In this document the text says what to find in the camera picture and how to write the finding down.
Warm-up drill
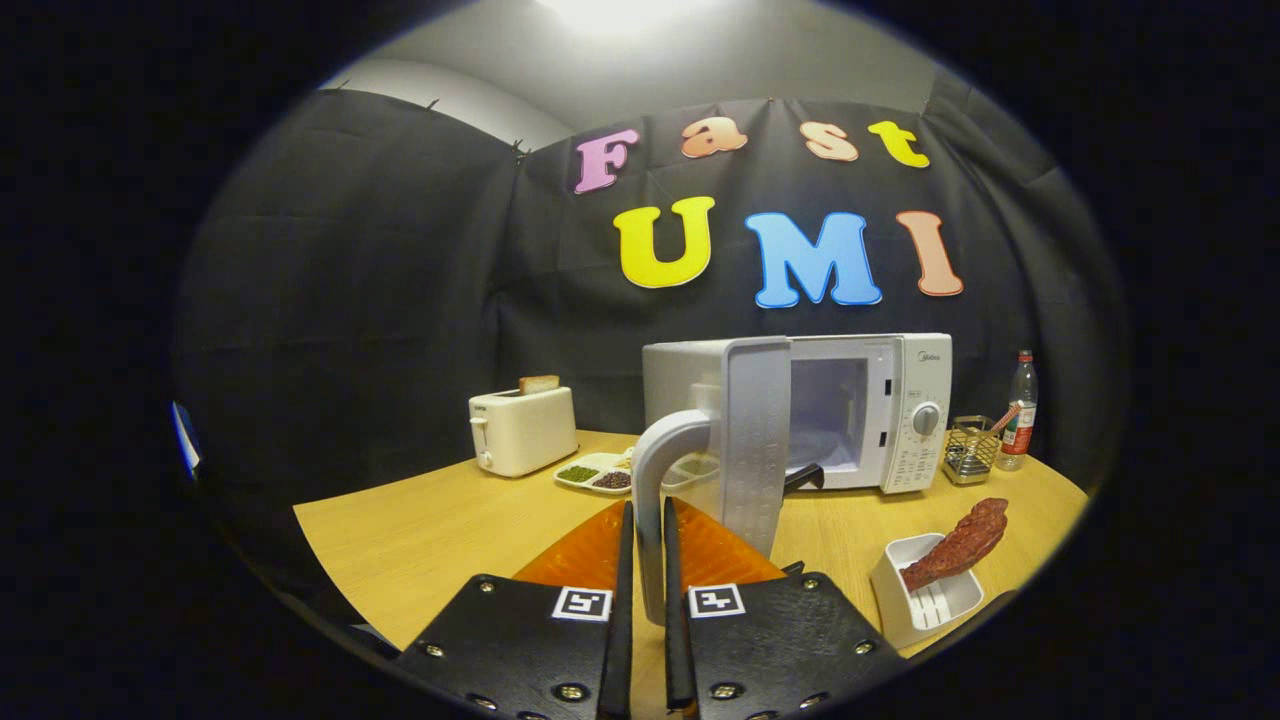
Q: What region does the wire mesh utensil holder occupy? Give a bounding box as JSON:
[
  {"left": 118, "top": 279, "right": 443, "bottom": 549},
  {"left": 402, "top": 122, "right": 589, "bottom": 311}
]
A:
[{"left": 943, "top": 414, "right": 1004, "bottom": 487}]

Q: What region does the brown cooked meat piece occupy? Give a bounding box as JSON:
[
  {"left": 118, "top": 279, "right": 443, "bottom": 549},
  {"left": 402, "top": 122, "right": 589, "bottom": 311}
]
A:
[{"left": 900, "top": 497, "right": 1009, "bottom": 593}]

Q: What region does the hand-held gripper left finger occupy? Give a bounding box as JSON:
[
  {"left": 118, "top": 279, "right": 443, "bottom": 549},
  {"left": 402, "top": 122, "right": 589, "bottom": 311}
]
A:
[{"left": 395, "top": 500, "right": 636, "bottom": 720}]

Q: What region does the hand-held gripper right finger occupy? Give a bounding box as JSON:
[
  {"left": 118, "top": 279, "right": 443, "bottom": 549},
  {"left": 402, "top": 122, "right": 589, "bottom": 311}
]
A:
[{"left": 663, "top": 497, "right": 906, "bottom": 720}]

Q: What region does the ceiling light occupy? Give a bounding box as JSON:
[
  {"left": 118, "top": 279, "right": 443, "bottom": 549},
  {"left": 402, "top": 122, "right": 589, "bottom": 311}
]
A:
[{"left": 535, "top": 0, "right": 721, "bottom": 36}]

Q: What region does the white ribbed rectangular dish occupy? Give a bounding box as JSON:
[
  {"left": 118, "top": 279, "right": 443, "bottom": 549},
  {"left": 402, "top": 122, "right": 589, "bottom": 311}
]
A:
[{"left": 870, "top": 533, "right": 986, "bottom": 651}]

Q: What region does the cream slot toaster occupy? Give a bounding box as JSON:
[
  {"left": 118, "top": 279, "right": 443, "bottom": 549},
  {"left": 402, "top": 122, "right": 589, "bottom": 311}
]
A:
[{"left": 468, "top": 386, "right": 580, "bottom": 478}]

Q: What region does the white divided dish of beans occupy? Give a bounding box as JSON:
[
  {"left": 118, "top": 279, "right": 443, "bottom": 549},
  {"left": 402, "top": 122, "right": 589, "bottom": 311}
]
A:
[{"left": 554, "top": 448, "right": 721, "bottom": 498}]

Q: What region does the white toaster oven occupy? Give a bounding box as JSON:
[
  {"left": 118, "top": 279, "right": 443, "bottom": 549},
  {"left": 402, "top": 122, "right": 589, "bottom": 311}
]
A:
[{"left": 630, "top": 333, "right": 954, "bottom": 626}]

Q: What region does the clear plastic bottle red label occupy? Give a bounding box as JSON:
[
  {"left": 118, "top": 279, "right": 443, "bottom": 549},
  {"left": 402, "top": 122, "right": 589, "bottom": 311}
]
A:
[{"left": 996, "top": 349, "right": 1039, "bottom": 472}]

